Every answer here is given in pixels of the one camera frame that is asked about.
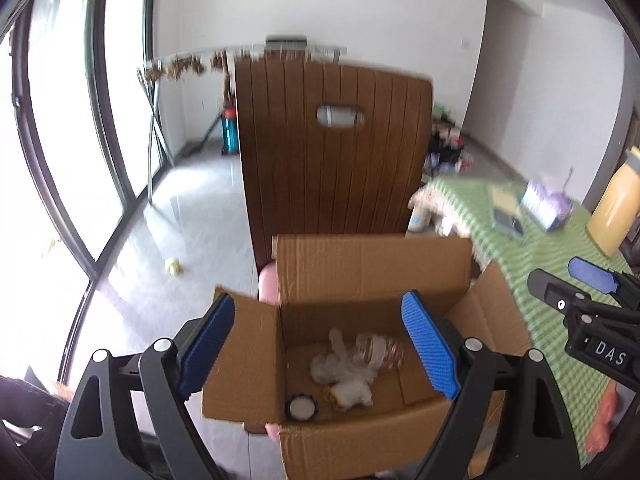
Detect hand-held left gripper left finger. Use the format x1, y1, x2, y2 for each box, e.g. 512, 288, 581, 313
55, 292, 238, 480

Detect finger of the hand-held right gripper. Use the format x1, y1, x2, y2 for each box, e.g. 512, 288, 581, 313
569, 256, 640, 306
527, 268, 601, 313

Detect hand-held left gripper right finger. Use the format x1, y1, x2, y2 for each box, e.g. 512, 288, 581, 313
400, 290, 583, 480

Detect brown cardboard box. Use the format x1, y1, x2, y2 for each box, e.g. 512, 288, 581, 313
201, 234, 533, 480

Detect green checked tablecloth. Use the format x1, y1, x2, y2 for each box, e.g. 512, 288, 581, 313
410, 175, 633, 466

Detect clear plastic bottle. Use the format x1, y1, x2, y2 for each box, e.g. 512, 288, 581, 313
356, 334, 407, 372

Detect yellow thermos jug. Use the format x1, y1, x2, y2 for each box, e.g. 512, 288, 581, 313
586, 146, 640, 259

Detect purple tissue pack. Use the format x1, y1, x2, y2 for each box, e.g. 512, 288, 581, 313
520, 177, 574, 233

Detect dark phone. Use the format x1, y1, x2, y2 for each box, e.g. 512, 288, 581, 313
492, 206, 525, 237

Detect crumpled clear plastic in box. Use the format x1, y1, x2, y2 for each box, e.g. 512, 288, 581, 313
310, 329, 374, 409

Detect yellow notepad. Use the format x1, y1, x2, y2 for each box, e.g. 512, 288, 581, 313
487, 185, 521, 211

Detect black round lid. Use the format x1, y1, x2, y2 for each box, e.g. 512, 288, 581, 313
285, 393, 319, 422

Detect white plastic jar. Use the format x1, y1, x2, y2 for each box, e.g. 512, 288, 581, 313
407, 204, 434, 234

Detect pile of household items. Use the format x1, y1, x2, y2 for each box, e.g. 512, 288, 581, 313
425, 102, 476, 176

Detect person's dark clothing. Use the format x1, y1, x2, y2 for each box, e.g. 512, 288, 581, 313
0, 372, 71, 461

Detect brown slatted chair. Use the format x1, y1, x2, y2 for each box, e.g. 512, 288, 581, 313
234, 55, 435, 271

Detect blue and red canister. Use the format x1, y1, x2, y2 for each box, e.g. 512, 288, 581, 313
220, 106, 241, 157

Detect metal drying rack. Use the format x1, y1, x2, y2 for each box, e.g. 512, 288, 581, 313
134, 35, 347, 206

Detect black window frame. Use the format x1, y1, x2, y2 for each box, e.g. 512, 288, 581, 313
0, 0, 162, 386

